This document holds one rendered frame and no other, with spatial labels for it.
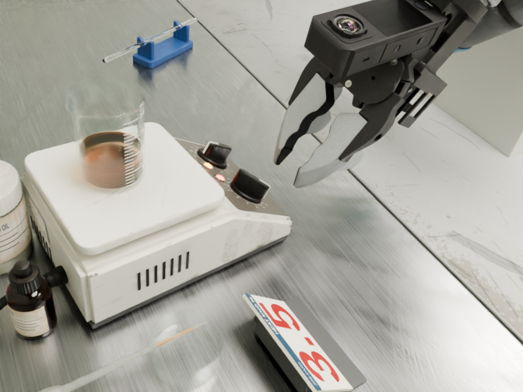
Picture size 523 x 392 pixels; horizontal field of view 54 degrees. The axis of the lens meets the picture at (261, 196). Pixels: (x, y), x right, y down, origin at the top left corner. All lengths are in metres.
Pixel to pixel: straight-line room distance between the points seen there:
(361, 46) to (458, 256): 0.26
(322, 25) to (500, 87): 0.39
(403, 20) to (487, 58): 0.33
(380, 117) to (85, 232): 0.24
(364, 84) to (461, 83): 0.34
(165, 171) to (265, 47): 0.47
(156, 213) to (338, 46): 0.17
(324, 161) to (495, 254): 0.21
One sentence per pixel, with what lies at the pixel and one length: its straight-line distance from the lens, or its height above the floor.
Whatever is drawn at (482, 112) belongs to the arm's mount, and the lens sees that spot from 0.75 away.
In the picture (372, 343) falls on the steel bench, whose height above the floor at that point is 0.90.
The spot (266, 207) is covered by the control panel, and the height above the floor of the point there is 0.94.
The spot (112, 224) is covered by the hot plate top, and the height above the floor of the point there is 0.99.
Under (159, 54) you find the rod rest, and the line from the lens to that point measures 0.77.
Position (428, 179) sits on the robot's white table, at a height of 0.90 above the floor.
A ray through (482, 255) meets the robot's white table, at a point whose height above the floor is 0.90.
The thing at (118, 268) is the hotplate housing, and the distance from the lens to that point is 0.38.
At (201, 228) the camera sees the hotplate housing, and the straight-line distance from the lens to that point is 0.41.
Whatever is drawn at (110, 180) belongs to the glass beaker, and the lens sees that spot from 0.39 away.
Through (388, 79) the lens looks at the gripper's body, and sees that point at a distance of 0.44.
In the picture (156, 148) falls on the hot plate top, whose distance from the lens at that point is 0.45.
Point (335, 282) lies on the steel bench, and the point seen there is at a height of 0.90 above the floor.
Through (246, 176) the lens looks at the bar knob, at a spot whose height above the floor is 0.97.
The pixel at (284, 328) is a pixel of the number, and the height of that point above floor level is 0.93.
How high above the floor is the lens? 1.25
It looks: 40 degrees down
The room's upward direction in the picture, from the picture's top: 10 degrees clockwise
